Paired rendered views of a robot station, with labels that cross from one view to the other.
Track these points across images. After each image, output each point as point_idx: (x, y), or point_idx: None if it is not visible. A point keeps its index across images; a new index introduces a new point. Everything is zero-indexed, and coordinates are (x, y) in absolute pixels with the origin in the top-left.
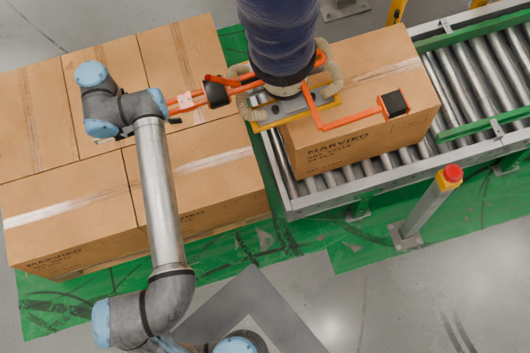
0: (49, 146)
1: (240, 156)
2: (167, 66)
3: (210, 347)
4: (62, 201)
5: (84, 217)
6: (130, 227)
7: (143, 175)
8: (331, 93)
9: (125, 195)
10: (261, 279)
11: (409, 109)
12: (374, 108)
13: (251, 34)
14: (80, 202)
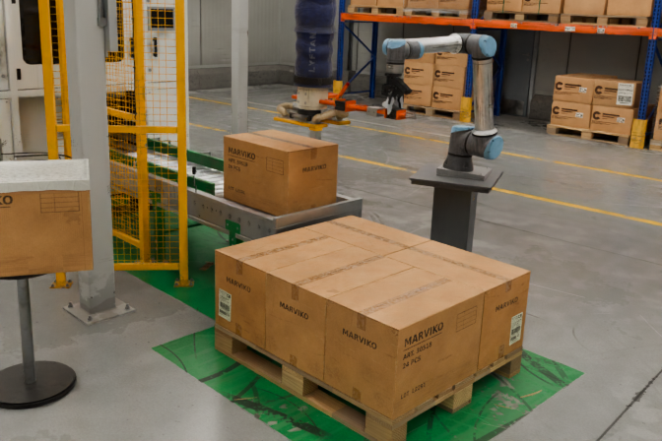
0: (421, 280)
1: (338, 222)
2: (289, 254)
3: (466, 135)
4: (454, 265)
5: (453, 255)
6: (435, 241)
7: (426, 39)
8: None
9: (417, 247)
10: (414, 175)
11: None
12: None
13: (329, 44)
14: (445, 259)
